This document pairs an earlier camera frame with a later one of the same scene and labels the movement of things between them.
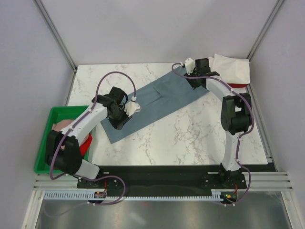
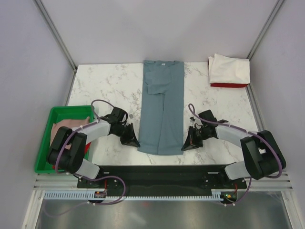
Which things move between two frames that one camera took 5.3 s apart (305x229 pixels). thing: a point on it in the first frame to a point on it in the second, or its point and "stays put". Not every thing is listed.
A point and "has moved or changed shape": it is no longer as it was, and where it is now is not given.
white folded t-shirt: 232,70 stays put
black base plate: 156,180 stays put
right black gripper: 193,85 to 191,142
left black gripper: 119,125 to 130,139
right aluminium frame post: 277,4 stays put
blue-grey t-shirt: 169,93 has moved or changed shape
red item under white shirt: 237,85 stays put
